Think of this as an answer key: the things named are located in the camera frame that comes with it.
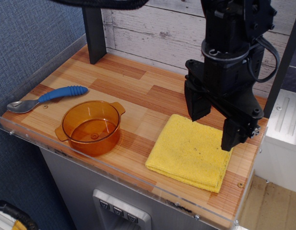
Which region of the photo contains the orange transparent plastic pot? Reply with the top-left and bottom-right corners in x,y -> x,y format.
55,101 -> 126,157

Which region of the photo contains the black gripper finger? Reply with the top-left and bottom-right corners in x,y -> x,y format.
221,118 -> 248,151
184,81 -> 211,121

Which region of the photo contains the blue handled metal spoon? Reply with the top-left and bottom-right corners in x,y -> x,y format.
7,86 -> 88,114

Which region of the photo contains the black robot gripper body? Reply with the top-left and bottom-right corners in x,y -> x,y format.
185,43 -> 263,138

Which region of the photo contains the yellow folded cloth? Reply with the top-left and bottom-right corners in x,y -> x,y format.
145,115 -> 232,193

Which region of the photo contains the grey cabinet with button panel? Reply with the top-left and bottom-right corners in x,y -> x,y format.
41,149 -> 238,230

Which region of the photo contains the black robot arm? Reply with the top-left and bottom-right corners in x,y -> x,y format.
184,0 -> 280,151

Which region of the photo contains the dark grey left post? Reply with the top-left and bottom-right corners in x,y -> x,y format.
82,7 -> 107,64

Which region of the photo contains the yellow black object bottom left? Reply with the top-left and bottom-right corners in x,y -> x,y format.
0,200 -> 39,230

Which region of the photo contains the dark grey right post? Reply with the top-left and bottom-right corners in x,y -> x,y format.
264,19 -> 296,118

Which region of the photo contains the white ridged side unit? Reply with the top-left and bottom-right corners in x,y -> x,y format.
254,90 -> 296,192

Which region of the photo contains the clear acrylic table guard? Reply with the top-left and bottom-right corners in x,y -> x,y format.
0,37 -> 263,221

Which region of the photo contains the dark grey post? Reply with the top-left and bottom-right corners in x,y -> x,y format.
264,19 -> 296,118
82,7 -> 107,64

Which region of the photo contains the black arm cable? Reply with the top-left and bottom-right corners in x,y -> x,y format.
247,35 -> 280,83

